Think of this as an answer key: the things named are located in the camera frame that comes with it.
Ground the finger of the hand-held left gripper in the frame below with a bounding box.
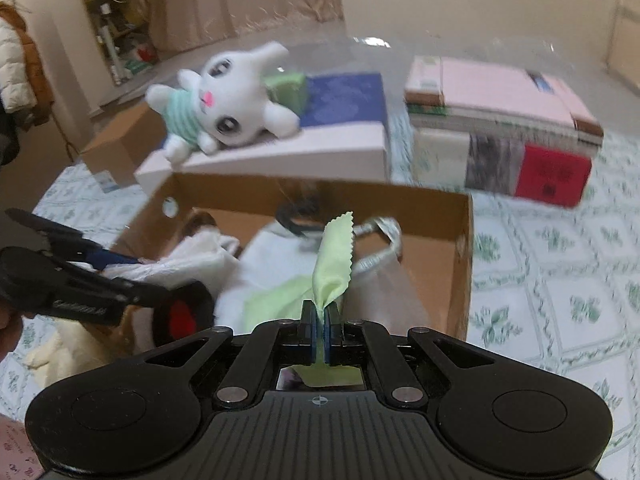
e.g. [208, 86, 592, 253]
[124, 279, 174, 308]
[5, 209, 141, 272]

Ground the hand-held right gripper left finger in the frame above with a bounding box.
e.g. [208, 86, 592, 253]
[142, 300, 321, 408]

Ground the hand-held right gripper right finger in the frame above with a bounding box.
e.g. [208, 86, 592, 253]
[321, 304, 496, 408]

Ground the light green cloth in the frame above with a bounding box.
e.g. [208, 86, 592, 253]
[244, 212, 363, 389]

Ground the white cloth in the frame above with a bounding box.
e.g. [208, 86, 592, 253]
[215, 221, 433, 333]

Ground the shallow cardboard box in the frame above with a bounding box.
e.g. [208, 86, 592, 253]
[112, 172, 475, 347]

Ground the clear plastic bag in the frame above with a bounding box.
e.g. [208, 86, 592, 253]
[102, 227, 242, 292]

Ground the black round red-centred object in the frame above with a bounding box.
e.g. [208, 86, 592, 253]
[150, 280, 217, 347]

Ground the pale yellow towel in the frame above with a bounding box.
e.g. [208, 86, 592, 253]
[22, 305, 157, 386]

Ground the small closed cardboard box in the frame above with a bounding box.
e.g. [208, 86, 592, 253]
[80, 107, 172, 194]

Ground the silver braided hoop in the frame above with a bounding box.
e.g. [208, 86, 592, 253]
[352, 216, 404, 275]

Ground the pink printed cup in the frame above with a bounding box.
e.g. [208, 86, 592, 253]
[0, 417, 37, 480]

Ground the white box with blue lid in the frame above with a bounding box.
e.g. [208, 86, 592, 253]
[135, 72, 392, 189]

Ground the white puffer jacket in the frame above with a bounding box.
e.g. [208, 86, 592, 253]
[0, 15, 39, 114]

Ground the brown jacket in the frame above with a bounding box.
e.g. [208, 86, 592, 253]
[0, 0, 57, 127]

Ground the white plush bunny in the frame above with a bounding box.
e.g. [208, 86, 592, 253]
[145, 41, 302, 166]

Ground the cluttered storage shelf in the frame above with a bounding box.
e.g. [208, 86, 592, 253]
[75, 0, 162, 87]

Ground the floral tablecloth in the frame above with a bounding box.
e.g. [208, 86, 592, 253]
[0, 105, 640, 480]

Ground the red box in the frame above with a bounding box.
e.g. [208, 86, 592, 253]
[515, 142, 594, 207]

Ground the stack of books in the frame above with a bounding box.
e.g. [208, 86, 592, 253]
[404, 56, 604, 197]

